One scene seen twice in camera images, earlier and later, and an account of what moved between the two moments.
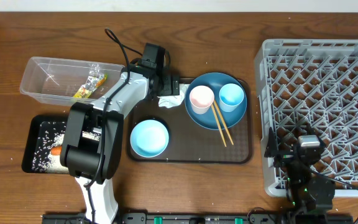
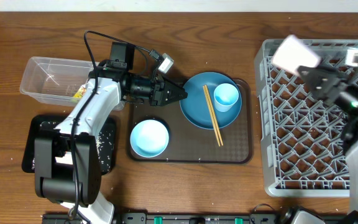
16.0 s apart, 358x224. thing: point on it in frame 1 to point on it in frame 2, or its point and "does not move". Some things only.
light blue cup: x=230 y=96 does not move
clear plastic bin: x=66 y=82 does not move
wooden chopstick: x=219 y=125 to x=207 y=98
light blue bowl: x=149 y=138 does not move
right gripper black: x=283 y=156 to x=330 y=90
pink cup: x=201 y=98 to x=293 y=53
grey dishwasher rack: x=332 y=86 does not move
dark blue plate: x=230 y=118 to x=195 y=107
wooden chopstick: x=223 y=121 to x=213 y=113
